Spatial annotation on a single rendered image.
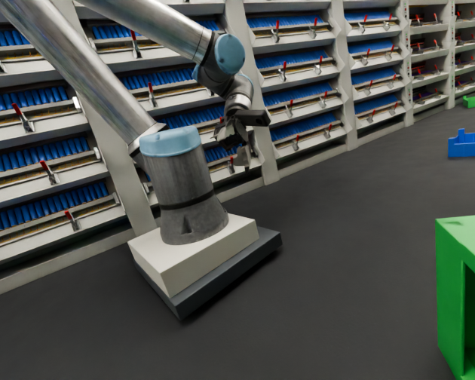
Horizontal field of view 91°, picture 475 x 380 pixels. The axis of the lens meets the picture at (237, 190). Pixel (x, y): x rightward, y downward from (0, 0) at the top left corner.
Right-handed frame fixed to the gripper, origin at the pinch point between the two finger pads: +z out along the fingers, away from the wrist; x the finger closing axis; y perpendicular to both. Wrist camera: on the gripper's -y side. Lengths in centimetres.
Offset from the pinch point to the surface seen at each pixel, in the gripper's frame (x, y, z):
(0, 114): 41, 69, -13
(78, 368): 7, 25, 49
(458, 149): -67, -64, -35
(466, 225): 7.1, -37.9, 29.5
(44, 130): 30, 62, -13
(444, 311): -2, -34, 36
